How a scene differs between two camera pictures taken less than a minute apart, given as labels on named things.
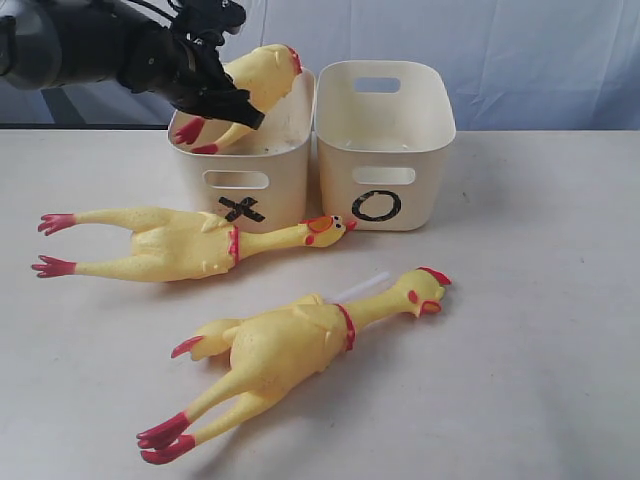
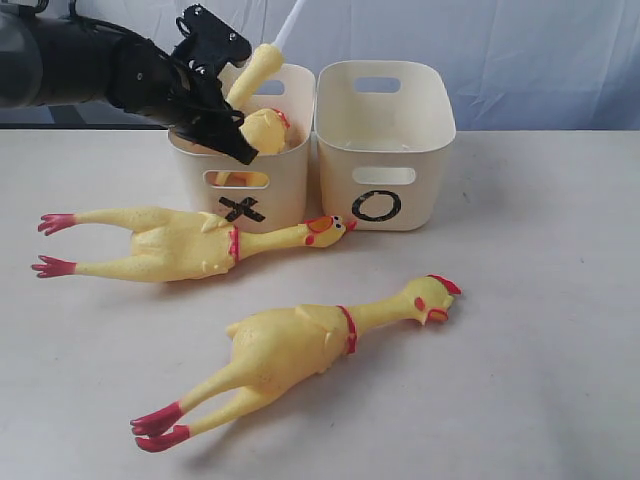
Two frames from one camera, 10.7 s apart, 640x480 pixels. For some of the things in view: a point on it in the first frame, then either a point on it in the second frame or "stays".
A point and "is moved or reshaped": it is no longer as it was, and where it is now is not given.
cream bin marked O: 382,133 stays
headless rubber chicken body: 264,74 to 266,130
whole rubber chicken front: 279,347 is moved or reshaped
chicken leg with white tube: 315,328 to 268,59
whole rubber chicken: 176,245 stays
